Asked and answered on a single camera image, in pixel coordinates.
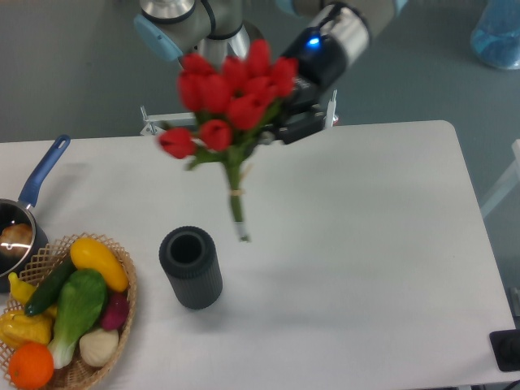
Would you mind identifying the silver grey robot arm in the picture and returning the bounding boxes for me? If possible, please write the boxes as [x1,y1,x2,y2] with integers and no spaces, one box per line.
[133,1,405,145]

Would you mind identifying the dark grey ribbed vase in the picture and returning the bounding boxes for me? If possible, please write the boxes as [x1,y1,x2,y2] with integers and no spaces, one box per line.
[158,226,223,310]

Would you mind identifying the woven wicker basket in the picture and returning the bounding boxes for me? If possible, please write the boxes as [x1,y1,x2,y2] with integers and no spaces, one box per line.
[0,232,138,390]

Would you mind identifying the red tulip bouquet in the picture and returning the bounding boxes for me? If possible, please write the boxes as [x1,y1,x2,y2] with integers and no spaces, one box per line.
[158,39,299,241]

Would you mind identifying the yellow bell pepper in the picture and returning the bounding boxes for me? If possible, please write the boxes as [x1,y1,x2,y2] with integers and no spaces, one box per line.
[1,310,54,349]

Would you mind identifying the green bok choy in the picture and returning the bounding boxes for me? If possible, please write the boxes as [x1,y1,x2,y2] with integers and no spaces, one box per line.
[48,269,107,370]

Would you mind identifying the white frame at right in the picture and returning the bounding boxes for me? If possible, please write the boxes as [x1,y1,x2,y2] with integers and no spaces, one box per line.
[479,139,519,219]

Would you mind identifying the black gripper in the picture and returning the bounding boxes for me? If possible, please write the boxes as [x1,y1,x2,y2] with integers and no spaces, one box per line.
[259,27,347,145]

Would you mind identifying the purple red onion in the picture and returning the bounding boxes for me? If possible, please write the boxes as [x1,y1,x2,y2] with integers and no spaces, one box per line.
[100,292,129,331]

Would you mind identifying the yellow banana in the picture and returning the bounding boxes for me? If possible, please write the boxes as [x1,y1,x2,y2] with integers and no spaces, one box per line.
[8,272,57,319]

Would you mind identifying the yellow squash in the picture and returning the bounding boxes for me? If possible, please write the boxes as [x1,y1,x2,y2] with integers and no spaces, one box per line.
[70,237,129,293]

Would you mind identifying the brown bread roll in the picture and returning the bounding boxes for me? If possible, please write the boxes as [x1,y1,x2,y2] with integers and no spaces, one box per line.
[1,223,33,259]

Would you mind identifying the blue translucent container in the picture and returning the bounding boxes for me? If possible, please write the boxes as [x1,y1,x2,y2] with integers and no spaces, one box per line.
[470,0,519,70]

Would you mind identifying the green cucumber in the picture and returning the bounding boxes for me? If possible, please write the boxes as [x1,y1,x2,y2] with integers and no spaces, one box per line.
[24,257,76,317]

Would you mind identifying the white garlic bulb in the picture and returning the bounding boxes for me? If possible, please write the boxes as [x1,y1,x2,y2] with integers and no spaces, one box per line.
[79,328,119,367]

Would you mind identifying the orange fruit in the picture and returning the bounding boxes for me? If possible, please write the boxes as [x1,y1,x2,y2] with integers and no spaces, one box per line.
[8,342,54,389]

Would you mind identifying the black device at edge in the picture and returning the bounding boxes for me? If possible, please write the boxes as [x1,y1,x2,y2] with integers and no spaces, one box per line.
[489,329,520,372]

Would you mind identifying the blue handled saucepan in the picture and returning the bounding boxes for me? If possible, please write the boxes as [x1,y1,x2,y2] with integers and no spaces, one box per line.
[1,135,71,293]

